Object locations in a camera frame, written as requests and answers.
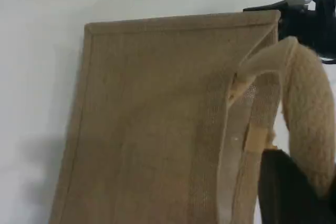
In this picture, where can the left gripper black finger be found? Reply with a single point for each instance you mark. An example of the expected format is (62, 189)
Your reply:
(286, 195)

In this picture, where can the brown jute bag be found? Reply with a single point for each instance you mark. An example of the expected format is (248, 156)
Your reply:
(147, 119)

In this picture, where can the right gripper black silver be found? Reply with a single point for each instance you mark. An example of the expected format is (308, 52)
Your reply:
(309, 27)

